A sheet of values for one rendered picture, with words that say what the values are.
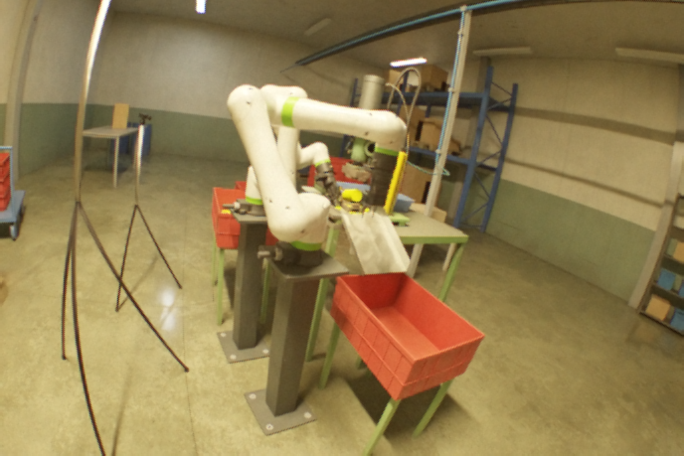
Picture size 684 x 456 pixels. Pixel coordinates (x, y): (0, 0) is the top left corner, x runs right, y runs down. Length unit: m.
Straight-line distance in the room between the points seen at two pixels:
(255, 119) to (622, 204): 5.89
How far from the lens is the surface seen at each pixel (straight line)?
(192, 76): 9.69
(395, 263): 1.50
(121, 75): 10.06
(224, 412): 1.70
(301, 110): 1.03
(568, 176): 6.44
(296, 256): 1.08
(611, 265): 6.17
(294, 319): 1.21
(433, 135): 7.11
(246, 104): 0.95
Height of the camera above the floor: 1.39
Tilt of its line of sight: 12 degrees down
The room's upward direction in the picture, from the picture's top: 12 degrees clockwise
